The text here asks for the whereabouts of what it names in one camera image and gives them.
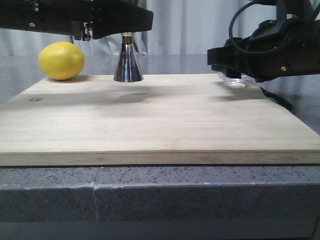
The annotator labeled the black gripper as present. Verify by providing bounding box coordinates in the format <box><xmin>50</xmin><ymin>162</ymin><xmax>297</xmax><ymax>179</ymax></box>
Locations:
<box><xmin>207</xmin><ymin>0</ymin><xmax>320</xmax><ymax>82</ymax></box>
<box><xmin>0</xmin><ymin>0</ymin><xmax>154</xmax><ymax>40</ymax></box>

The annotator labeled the clear glass beaker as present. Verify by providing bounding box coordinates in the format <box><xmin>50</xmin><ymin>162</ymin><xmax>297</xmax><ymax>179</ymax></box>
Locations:
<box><xmin>218</xmin><ymin>73</ymin><xmax>249</xmax><ymax>89</ymax></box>

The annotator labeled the silver double jigger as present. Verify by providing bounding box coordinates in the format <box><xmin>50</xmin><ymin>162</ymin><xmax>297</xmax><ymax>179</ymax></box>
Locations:
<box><xmin>113</xmin><ymin>32</ymin><xmax>144</xmax><ymax>83</ymax></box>

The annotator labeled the grey curtain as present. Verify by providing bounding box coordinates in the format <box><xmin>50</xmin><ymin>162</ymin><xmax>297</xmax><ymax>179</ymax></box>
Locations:
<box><xmin>0</xmin><ymin>0</ymin><xmax>248</xmax><ymax>57</ymax></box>

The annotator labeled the yellow lemon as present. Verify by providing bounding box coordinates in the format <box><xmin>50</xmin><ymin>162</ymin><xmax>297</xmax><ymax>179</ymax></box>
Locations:
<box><xmin>37</xmin><ymin>41</ymin><xmax>85</xmax><ymax>81</ymax></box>

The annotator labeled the light wooden cutting board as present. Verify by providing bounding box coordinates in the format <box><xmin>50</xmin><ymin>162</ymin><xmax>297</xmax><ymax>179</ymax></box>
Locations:
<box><xmin>0</xmin><ymin>74</ymin><xmax>320</xmax><ymax>166</ymax></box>

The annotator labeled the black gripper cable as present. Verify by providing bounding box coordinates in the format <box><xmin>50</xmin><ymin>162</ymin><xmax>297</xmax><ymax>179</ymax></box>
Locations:
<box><xmin>228</xmin><ymin>0</ymin><xmax>320</xmax><ymax>54</ymax></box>

